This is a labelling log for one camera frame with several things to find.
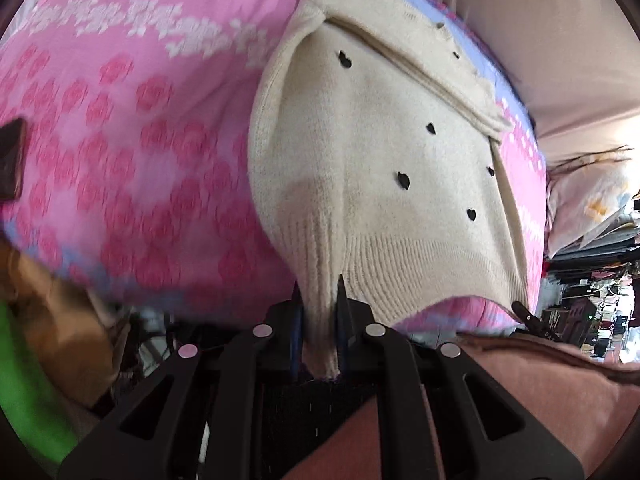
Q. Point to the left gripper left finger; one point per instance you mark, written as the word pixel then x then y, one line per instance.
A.
pixel 156 431

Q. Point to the brown cardboard box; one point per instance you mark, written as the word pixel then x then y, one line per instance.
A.
pixel 77 341

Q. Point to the green cloth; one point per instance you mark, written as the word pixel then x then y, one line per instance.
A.
pixel 30 402

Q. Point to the floral pillow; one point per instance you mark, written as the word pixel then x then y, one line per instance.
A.
pixel 585 192

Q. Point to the pink pants leg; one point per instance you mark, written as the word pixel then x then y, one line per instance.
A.
pixel 592 408

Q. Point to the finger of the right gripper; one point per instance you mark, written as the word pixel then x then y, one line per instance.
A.
pixel 534 325

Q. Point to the cream knit sweater black hearts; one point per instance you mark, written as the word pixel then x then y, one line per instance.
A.
pixel 374 165

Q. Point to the beige curtain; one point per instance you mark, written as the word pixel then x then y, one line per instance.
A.
pixel 574 64

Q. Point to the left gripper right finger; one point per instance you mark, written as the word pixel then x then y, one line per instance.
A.
pixel 400 389

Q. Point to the pink blue floral bedsheet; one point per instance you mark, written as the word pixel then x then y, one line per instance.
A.
pixel 135 179

